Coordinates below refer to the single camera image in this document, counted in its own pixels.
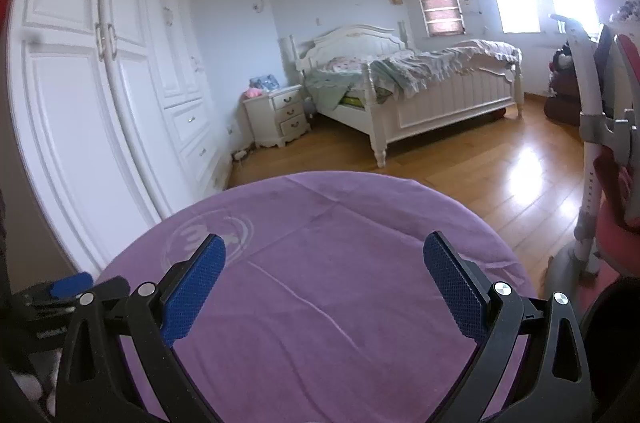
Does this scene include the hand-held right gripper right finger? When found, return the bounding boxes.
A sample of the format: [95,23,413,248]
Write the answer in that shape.
[422,230,598,423]

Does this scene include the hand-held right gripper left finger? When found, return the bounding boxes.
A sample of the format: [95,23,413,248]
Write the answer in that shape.
[55,233,227,423]

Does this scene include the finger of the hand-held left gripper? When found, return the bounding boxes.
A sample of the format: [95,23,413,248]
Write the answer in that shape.
[49,273,94,300]
[95,277,132,304]

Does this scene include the pale pink garment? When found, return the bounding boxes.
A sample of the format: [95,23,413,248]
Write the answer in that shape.
[10,368,56,419]

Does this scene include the purple tablecloth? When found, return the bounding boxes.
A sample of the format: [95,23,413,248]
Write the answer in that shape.
[95,170,538,423]

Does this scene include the dark rounded object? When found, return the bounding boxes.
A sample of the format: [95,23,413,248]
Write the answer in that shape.
[580,275,640,423]

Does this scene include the white wardrobe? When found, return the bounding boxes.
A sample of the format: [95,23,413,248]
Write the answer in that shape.
[0,0,226,274]

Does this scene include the white bed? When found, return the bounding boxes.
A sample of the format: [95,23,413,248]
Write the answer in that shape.
[289,20,525,168]

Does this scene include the white nightstand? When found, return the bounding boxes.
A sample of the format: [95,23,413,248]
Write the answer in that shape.
[242,84,313,150]

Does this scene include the dark brown armchair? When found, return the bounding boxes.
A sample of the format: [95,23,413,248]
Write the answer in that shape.
[544,43,583,126]

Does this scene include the light blue bag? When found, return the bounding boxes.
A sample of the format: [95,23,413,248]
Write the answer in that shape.
[249,74,280,92]

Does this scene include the floral quilt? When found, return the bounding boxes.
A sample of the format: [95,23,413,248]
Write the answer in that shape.
[305,39,523,114]

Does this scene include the pink study chair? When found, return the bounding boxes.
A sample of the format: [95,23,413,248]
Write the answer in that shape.
[545,14,640,276]

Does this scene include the dark plush toy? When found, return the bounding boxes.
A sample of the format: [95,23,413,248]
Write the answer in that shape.
[550,44,576,71]

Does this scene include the pile of small toys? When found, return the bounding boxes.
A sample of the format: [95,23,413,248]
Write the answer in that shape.
[607,0,640,24]

